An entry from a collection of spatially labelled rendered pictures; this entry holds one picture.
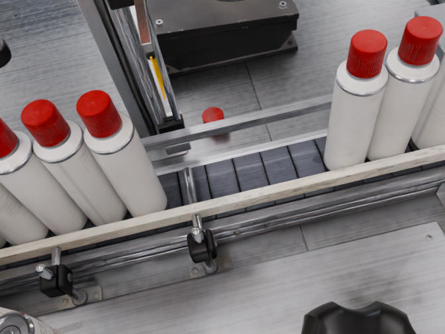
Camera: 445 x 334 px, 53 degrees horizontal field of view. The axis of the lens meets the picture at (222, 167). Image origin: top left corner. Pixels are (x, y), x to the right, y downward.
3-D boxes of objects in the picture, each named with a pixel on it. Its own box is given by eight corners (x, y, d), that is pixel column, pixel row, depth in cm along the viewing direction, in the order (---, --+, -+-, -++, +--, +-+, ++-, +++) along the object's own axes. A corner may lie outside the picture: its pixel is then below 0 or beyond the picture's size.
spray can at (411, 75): (371, 171, 57) (409, 52, 40) (355, 140, 60) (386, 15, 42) (410, 162, 57) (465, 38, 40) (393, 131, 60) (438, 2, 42)
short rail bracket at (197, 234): (201, 281, 57) (184, 246, 47) (197, 260, 58) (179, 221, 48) (226, 276, 57) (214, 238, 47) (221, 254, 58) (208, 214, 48)
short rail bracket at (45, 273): (70, 313, 56) (24, 283, 46) (69, 266, 60) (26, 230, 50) (95, 307, 56) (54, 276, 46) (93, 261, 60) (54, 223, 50)
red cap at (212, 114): (206, 118, 71) (203, 105, 68) (227, 120, 70) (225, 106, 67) (202, 135, 69) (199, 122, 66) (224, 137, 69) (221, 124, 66)
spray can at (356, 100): (330, 181, 57) (351, 65, 39) (318, 150, 59) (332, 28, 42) (370, 172, 57) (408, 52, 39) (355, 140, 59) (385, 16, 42)
